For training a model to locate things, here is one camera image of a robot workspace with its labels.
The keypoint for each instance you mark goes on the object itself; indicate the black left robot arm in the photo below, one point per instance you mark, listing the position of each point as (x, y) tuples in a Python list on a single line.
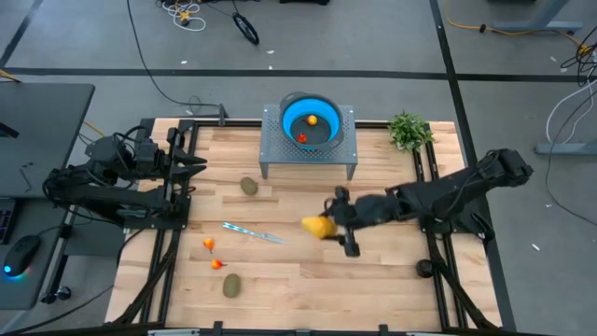
[(116, 196)]

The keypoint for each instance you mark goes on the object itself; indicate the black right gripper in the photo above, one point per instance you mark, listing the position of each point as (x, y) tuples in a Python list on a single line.
[(356, 212)]

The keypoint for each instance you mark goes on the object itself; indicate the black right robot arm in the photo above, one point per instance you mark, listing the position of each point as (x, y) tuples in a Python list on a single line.
[(443, 198)]

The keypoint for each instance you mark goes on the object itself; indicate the black computer mouse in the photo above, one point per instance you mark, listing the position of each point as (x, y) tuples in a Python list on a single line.
[(21, 254)]

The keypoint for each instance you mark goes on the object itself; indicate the small orange fruit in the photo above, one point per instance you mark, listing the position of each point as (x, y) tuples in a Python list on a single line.
[(312, 120), (208, 243)]

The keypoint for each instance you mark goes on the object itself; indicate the brown kiwi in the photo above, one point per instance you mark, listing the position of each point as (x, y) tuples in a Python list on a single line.
[(231, 285), (249, 186)]

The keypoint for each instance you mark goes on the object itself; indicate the blue collapsible bowl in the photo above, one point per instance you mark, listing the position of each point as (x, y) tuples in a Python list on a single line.
[(291, 116)]

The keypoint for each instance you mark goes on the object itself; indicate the dark round avocado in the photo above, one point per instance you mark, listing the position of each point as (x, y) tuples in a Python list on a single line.
[(424, 269)]

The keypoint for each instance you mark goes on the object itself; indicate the green plant in white pot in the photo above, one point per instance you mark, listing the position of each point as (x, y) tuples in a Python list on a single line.
[(408, 131)]

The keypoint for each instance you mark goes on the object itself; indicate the grey perforated metal shelf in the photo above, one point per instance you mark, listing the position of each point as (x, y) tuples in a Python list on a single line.
[(280, 154)]

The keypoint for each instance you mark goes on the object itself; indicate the silver aluminium bracket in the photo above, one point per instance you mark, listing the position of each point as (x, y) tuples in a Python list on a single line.
[(172, 332)]

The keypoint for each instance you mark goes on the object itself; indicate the black aluminium table frame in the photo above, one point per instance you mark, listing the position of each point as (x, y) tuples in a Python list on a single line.
[(224, 124)]

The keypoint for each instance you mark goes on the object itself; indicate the black keyboard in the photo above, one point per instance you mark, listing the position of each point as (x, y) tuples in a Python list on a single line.
[(5, 219)]

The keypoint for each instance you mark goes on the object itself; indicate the grey desk base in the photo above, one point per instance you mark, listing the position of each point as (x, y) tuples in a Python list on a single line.
[(541, 14), (564, 148)]

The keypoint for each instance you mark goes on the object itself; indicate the small red fruit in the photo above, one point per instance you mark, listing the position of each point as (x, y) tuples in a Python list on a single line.
[(302, 138), (216, 264)]

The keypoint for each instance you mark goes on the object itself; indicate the grey standing desk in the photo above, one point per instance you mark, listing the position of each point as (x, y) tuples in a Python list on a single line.
[(46, 140)]

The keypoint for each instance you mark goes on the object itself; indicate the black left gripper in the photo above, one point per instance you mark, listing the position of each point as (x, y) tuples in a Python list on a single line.
[(149, 158)]

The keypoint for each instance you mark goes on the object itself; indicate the black frame clamp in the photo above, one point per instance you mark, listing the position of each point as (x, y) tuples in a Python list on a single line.
[(217, 326)]

